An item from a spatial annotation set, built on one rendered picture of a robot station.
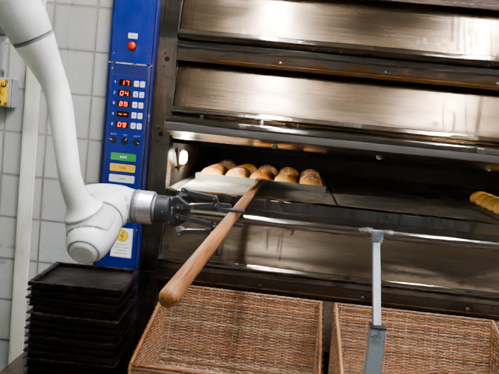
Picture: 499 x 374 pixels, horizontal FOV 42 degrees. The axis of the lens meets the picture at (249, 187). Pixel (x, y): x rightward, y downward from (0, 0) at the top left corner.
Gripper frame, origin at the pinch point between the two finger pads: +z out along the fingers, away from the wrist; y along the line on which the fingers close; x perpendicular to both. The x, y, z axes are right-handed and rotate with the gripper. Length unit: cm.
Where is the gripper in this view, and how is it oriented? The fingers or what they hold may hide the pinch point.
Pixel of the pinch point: (230, 217)
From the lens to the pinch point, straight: 173.0
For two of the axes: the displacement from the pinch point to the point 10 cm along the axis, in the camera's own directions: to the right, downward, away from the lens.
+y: -1.0, 9.9, 1.1
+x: -0.9, 1.0, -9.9
